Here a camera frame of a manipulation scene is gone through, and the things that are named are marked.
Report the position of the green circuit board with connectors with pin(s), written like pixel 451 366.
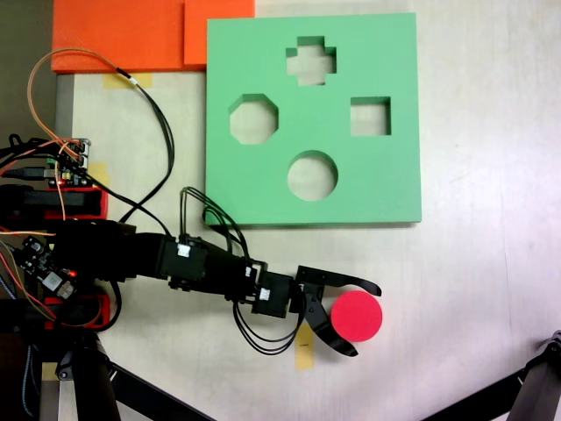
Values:
pixel 70 162

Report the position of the large orange flat block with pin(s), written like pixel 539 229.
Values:
pixel 118 35

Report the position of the yellow tape strip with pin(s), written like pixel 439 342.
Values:
pixel 304 351
pixel 127 81
pixel 101 173

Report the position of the black circuit board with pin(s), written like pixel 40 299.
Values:
pixel 44 263

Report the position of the red table clamp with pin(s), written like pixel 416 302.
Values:
pixel 103 311
pixel 94 204

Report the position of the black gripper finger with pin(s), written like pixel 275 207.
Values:
pixel 324 278
pixel 317 322

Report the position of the red cylinder block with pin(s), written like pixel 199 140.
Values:
pixel 356 316

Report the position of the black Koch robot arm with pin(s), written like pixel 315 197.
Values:
pixel 131 254

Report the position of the green shape-hole board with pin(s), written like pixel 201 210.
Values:
pixel 385 175

